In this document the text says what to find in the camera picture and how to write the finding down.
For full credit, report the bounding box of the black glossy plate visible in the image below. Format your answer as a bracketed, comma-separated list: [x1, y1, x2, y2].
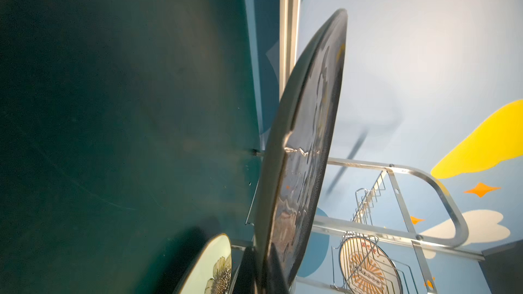
[254, 9, 348, 293]

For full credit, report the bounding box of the pale green flower plate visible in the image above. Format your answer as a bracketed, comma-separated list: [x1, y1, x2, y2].
[174, 234, 232, 294]

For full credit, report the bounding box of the chrome wire dish rack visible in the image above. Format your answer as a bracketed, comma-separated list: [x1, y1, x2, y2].
[244, 157, 487, 294]

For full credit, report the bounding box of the orange sunburst plate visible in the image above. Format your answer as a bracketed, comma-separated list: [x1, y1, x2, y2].
[339, 235, 403, 294]

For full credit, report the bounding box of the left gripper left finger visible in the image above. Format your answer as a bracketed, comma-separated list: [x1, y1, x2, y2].
[231, 246, 256, 294]

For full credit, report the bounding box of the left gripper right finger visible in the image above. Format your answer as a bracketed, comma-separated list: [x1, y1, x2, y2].
[263, 249, 290, 294]

